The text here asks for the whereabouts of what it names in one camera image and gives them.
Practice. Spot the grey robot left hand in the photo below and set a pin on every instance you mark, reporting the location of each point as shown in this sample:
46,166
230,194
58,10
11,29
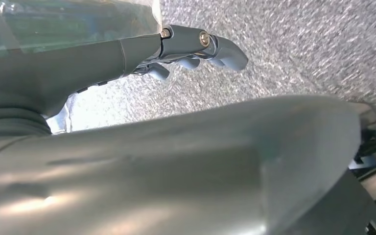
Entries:
77,68

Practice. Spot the clear plastic film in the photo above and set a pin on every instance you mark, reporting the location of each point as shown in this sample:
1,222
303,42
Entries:
61,22

